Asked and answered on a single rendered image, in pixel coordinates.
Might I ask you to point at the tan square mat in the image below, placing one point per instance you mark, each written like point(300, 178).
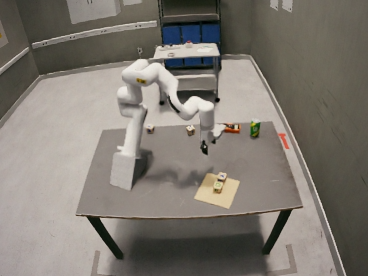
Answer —
point(223, 199)

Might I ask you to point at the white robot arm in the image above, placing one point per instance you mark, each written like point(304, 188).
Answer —
point(129, 102)

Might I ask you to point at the green drink can with yellow stripe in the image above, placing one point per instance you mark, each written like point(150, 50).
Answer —
point(255, 127)

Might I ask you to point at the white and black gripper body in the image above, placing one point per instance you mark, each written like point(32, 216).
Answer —
point(206, 136)

